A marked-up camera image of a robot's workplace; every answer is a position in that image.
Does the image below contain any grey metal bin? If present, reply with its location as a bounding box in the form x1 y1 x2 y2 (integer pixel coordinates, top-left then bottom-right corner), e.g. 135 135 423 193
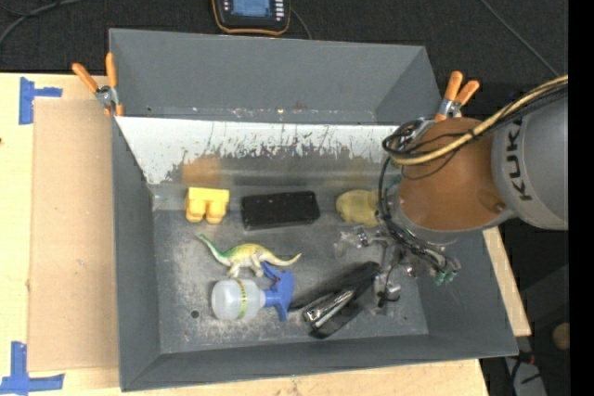
107 28 521 392

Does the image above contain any yellow toy brick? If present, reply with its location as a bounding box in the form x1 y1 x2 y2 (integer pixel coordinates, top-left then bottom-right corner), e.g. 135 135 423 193
184 185 231 225

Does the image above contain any black stapler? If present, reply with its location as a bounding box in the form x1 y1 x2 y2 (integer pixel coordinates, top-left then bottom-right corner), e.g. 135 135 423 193
301 260 382 340

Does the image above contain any white spray bottle blue nozzle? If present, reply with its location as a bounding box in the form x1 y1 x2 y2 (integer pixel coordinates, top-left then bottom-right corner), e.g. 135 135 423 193
210 268 297 323

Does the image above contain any brown cardboard board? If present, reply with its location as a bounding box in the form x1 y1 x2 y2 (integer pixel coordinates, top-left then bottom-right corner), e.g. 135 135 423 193
26 96 123 373

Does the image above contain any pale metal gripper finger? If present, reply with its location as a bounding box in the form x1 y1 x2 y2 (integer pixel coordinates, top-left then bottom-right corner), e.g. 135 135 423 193
333 225 384 259
372 269 403 316

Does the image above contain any yellow-green sponge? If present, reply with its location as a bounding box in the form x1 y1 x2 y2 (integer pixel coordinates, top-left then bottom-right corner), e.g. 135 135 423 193
335 188 382 229

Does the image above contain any green and yellow toy dinosaur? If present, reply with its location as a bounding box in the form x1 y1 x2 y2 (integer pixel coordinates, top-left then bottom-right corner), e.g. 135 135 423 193
196 233 303 279

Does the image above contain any black flat block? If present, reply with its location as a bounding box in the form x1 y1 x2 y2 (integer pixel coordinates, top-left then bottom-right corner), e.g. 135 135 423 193
240 190 322 232

